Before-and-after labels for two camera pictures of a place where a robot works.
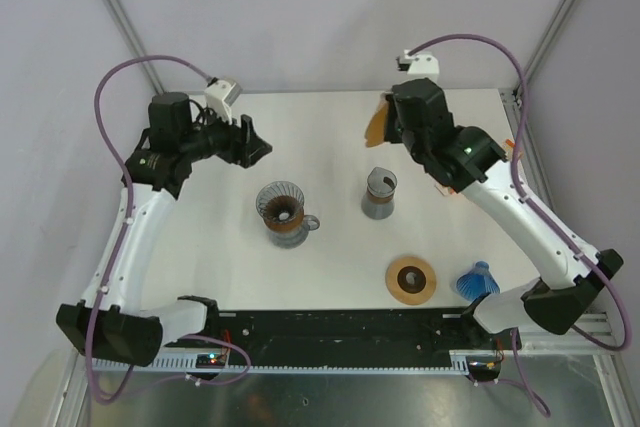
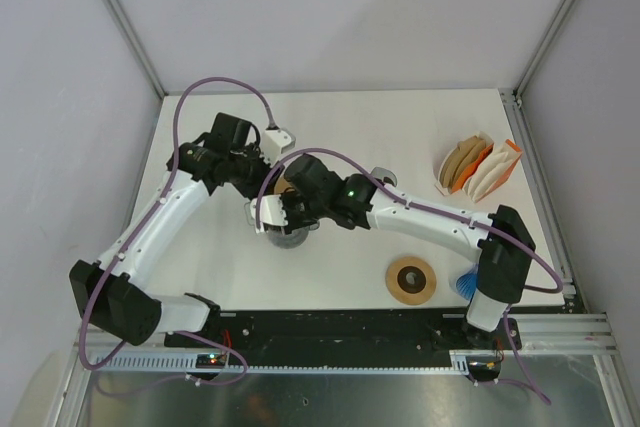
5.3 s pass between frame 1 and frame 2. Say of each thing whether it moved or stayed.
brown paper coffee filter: moved
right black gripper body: moved
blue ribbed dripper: stayed
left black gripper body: moved
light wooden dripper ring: stayed
